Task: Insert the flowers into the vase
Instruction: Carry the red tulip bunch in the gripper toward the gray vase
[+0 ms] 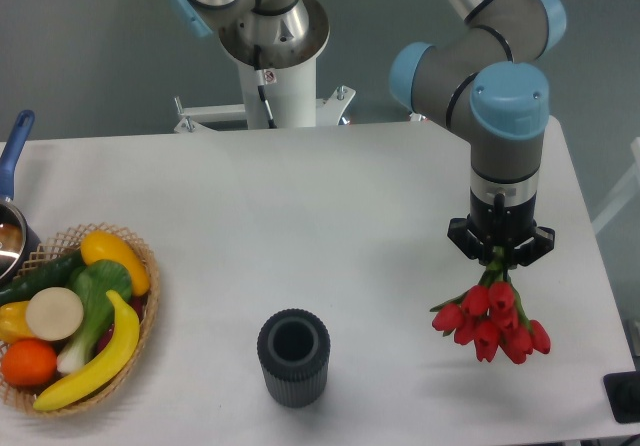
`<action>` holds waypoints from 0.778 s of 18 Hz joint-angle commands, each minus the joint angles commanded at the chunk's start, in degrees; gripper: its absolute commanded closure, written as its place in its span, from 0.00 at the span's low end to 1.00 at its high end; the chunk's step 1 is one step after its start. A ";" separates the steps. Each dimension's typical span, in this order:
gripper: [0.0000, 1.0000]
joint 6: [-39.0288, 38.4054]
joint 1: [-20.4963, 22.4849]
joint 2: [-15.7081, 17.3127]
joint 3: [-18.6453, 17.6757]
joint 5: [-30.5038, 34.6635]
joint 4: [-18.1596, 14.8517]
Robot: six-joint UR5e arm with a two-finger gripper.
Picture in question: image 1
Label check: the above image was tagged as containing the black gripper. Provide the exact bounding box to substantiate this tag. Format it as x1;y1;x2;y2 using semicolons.
447;193;556;269

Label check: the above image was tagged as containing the red tulip bouquet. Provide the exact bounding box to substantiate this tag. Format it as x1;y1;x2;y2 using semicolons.
430;248;552;365

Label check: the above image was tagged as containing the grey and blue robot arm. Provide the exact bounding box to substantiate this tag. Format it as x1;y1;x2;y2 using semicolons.
169;0;566;269

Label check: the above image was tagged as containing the dark grey ribbed vase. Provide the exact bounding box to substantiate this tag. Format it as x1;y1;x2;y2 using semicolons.
257;308;331;408

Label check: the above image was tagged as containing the black device at table edge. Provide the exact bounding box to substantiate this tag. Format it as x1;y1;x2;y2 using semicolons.
603;371;640;424

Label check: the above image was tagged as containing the yellow plastic banana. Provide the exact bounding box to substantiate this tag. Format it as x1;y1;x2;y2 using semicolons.
33;290;140;412

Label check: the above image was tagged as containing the green bok choy toy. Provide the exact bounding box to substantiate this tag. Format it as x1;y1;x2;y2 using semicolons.
57;260;132;376

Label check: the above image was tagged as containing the dark green cucumber toy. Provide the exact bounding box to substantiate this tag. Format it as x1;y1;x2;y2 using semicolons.
1;250;85;306

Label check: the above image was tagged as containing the beige round radish slice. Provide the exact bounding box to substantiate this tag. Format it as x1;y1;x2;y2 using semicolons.
25;287;84;341

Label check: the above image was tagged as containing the orange plastic orange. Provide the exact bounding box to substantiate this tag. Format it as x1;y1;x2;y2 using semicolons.
1;339;57;387

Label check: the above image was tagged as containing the yellow bell pepper toy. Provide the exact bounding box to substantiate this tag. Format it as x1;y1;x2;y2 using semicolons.
0;301;35;344

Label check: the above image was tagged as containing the woven wicker basket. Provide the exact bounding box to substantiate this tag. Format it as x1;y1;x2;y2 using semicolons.
1;224;160;417

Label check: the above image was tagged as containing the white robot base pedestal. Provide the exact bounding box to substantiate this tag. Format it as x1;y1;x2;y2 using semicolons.
174;0;356;133

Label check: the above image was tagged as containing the blue handled saucepan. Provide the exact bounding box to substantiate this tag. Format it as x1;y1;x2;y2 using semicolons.
1;110;40;286

